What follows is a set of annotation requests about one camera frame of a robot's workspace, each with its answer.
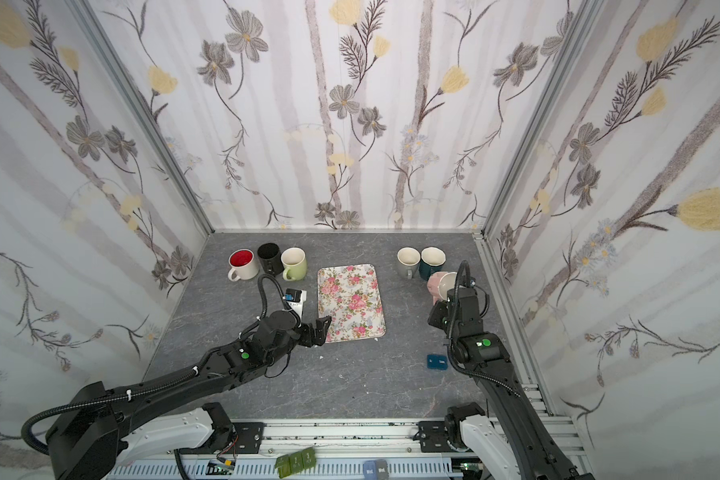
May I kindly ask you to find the black mug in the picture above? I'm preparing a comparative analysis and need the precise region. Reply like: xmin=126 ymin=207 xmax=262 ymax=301
xmin=256 ymin=242 xmax=284 ymax=276

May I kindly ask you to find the floral serving tray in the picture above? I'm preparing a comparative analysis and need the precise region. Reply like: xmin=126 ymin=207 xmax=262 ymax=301
xmin=317 ymin=264 xmax=387 ymax=343

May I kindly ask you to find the black corrugated cable conduit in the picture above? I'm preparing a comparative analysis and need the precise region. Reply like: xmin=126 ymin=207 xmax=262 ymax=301
xmin=20 ymin=371 xmax=199 ymax=456

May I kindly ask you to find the dark green mug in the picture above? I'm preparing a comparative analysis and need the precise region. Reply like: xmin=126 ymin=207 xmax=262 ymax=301
xmin=419 ymin=246 xmax=446 ymax=280

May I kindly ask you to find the white mug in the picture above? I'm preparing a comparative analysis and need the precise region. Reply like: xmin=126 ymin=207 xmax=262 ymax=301
xmin=227 ymin=249 xmax=260 ymax=282

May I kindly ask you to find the blue grey connector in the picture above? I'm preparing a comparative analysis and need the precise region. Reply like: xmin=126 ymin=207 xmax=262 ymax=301
xmin=362 ymin=459 xmax=390 ymax=480

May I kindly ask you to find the grey mug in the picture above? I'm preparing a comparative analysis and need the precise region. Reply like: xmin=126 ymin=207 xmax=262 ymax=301
xmin=395 ymin=247 xmax=421 ymax=280

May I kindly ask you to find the pink mug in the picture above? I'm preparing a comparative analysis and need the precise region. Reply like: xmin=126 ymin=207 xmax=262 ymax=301
xmin=427 ymin=271 xmax=457 ymax=304

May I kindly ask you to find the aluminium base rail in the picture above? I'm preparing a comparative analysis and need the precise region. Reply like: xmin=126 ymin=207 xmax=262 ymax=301
xmin=108 ymin=419 xmax=484 ymax=479

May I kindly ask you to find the small blue block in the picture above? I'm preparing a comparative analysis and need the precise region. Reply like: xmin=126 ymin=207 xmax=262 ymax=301
xmin=426 ymin=354 xmax=449 ymax=371

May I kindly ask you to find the light green mug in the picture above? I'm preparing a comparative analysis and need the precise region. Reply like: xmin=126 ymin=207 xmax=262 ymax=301
xmin=281 ymin=247 xmax=308 ymax=282

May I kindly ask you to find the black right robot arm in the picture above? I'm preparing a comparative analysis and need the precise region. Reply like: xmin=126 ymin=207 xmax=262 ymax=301
xmin=428 ymin=261 xmax=593 ymax=479

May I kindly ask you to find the green circuit board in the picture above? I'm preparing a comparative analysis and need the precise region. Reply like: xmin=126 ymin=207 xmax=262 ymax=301
xmin=275 ymin=447 xmax=317 ymax=479

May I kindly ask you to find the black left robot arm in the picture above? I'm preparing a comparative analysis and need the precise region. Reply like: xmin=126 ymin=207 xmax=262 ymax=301
xmin=21 ymin=302 xmax=332 ymax=479

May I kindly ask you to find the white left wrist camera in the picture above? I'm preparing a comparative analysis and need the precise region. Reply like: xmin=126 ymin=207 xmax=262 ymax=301
xmin=284 ymin=288 xmax=307 ymax=319

